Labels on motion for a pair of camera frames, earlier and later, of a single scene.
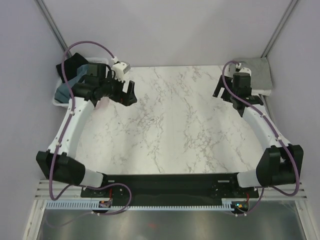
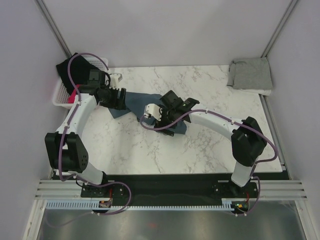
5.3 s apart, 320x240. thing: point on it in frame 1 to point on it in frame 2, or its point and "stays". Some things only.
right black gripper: x=225 y=84 to x=161 y=123
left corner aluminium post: x=47 y=15 stays
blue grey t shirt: x=62 y=94 to x=136 y=105
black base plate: x=170 y=187 stays
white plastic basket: x=61 y=81 stays
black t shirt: x=71 y=65 stays
